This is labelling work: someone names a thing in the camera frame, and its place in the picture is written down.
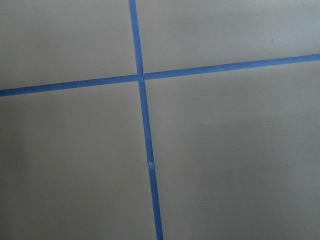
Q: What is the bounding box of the blue tape line lengthwise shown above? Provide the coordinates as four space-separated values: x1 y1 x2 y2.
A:
129 0 164 240

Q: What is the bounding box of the blue tape line crosswise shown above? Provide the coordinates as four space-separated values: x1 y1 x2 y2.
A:
0 54 320 97

